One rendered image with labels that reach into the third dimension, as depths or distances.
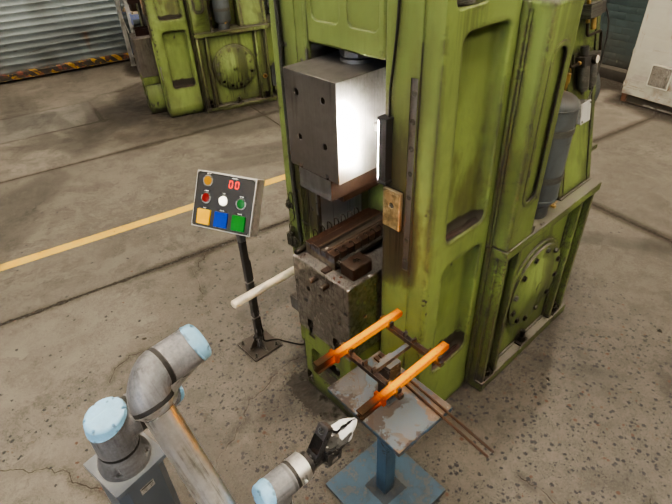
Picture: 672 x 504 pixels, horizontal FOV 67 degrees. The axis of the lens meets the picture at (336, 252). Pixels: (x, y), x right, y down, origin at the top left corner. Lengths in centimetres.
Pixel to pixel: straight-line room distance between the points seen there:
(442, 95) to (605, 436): 201
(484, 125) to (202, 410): 207
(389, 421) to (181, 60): 558
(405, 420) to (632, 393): 163
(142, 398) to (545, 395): 226
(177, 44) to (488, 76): 518
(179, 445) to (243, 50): 583
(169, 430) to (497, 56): 163
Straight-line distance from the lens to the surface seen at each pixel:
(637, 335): 367
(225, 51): 679
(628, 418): 319
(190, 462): 151
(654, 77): 719
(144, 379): 143
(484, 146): 215
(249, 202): 247
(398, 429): 200
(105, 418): 199
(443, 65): 171
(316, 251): 233
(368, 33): 188
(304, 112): 202
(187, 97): 690
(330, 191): 206
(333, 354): 185
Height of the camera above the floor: 232
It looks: 36 degrees down
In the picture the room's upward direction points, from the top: 3 degrees counter-clockwise
